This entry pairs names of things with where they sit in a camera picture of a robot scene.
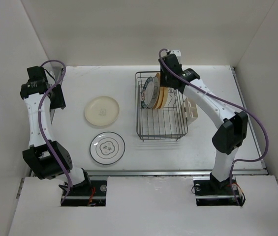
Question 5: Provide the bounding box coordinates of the orange plate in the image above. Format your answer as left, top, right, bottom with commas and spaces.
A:
153, 73, 164, 109
158, 87, 169, 109

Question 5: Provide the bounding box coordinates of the white plate green lettered rim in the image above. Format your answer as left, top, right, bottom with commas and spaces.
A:
140, 76, 160, 109

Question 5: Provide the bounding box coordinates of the cream plate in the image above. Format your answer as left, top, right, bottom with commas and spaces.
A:
84, 96, 120, 126

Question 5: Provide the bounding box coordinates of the white plate dark rim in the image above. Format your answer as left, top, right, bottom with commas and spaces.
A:
90, 132, 125, 165

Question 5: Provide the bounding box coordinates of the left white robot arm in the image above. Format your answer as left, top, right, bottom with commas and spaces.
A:
20, 66, 92, 195

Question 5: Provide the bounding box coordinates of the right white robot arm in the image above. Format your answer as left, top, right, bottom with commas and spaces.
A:
158, 49, 248, 194

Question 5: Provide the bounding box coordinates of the white cutlery holder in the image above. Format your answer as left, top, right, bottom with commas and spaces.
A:
181, 98, 198, 125

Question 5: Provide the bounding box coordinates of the left side aluminium rail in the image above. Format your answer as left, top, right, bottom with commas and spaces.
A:
29, 67, 65, 177

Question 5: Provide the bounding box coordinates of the aluminium rail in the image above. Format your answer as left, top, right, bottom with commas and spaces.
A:
88, 169, 268, 177
231, 66, 268, 172
29, 67, 65, 177

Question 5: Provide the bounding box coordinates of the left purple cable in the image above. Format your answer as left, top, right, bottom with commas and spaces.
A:
37, 59, 72, 205

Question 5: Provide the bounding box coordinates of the wire dish rack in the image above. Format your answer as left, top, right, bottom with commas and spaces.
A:
135, 71, 188, 141

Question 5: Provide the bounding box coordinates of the right side aluminium rail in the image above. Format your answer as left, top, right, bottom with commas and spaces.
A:
231, 66, 268, 172

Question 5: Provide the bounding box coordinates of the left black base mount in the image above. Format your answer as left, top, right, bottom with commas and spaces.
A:
59, 179, 107, 207

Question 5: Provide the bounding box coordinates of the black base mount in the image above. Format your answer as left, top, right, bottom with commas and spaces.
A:
192, 178, 246, 207
59, 179, 107, 207

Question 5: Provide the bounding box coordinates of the aluminium front rail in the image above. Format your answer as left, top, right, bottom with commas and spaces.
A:
88, 169, 268, 177

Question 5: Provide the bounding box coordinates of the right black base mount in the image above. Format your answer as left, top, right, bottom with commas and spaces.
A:
192, 178, 246, 207

